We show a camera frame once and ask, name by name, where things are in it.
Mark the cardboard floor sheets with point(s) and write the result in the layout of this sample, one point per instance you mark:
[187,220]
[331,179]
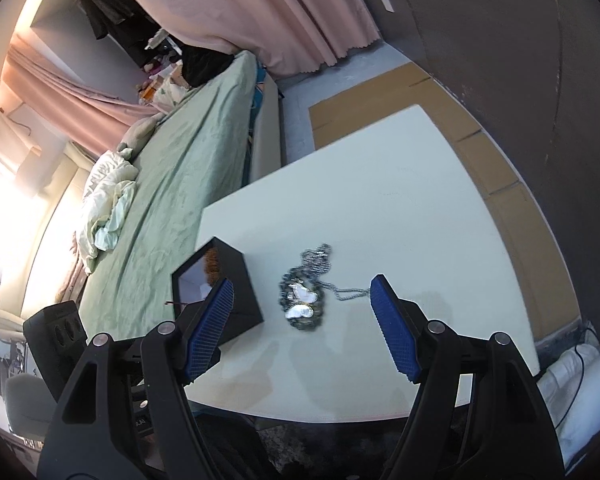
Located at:
[520,200]

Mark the cream padded headboard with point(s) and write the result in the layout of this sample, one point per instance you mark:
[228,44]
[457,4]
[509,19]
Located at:
[50,240]

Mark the white crumpled quilt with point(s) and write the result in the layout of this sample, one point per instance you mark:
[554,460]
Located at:
[110,200]

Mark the dark fuzzy rug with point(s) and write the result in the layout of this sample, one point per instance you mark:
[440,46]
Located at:
[330,447]

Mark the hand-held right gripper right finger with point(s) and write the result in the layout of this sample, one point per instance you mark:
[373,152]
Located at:
[395,330]

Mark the pink curtain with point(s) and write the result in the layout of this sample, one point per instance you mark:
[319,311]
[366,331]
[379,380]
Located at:
[80,105]
[260,5]

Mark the white table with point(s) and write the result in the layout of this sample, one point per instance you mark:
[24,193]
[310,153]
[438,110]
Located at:
[380,200]

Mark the bed with green sheet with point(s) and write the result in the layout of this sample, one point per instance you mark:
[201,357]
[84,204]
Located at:
[180,160]

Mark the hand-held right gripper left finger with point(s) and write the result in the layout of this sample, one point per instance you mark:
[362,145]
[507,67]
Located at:
[207,330]

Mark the white butterfly hair clip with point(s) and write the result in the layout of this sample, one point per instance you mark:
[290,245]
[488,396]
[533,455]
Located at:
[300,300]

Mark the black bag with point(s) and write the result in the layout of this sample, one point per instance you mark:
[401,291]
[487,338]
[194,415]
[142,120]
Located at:
[205,67]

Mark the white air conditioner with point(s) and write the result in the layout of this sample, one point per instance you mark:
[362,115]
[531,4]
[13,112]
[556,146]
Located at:
[5,135]

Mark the white wall switch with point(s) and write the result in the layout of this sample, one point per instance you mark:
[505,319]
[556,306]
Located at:
[388,4]

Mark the black hanging clothes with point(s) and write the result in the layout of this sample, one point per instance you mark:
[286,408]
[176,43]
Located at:
[115,15]

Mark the beige pillow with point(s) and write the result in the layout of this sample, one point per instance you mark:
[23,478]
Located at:
[140,132]

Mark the white cloth bundle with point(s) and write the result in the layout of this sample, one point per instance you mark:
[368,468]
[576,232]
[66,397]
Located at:
[590,385]

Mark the black jewelry box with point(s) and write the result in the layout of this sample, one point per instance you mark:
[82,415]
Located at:
[240,285]

